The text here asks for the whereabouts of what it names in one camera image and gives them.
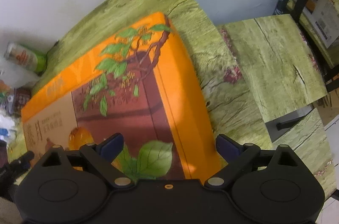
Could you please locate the orange mooncake gift box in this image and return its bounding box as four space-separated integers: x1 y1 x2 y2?
21 12 221 181

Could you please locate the purple lidded porridge can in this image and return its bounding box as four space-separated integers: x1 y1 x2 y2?
6 87 31 115

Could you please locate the white plastic bag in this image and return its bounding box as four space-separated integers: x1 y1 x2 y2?
0 56 40 89

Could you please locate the Tsingtao beer can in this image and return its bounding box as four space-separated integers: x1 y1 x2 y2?
5 42 47 74

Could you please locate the black framed wooden board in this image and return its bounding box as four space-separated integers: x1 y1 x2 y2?
299 0 338 68

